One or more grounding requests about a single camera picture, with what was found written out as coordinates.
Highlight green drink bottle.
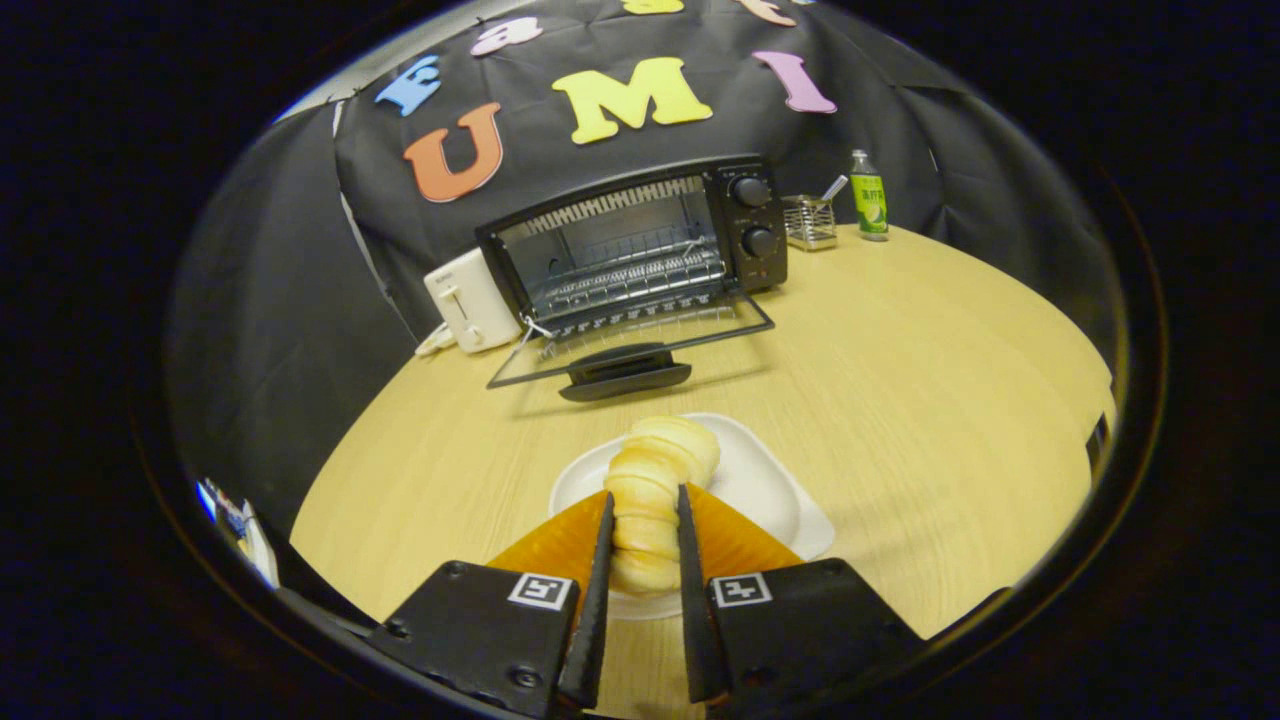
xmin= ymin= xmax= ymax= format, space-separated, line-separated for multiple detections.
xmin=850 ymin=150 xmax=890 ymax=243

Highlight pale yellow bread roll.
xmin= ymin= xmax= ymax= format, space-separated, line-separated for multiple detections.
xmin=603 ymin=415 xmax=722 ymax=598

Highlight white plate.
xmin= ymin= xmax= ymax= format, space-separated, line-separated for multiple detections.
xmin=548 ymin=412 xmax=837 ymax=621

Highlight blue white object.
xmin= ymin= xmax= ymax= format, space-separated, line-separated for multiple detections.
xmin=195 ymin=475 xmax=283 ymax=591

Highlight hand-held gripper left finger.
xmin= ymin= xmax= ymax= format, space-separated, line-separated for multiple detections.
xmin=365 ymin=490 xmax=616 ymax=719

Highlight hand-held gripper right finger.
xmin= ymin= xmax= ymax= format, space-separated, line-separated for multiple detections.
xmin=676 ymin=483 xmax=926 ymax=713

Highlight black toaster oven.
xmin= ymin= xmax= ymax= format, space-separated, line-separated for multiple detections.
xmin=475 ymin=153 xmax=791 ymax=403

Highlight metal wire basket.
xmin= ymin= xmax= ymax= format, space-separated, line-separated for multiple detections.
xmin=781 ymin=195 xmax=839 ymax=252

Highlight white pop-up toaster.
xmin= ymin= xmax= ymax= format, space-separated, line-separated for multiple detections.
xmin=423 ymin=247 xmax=523 ymax=354

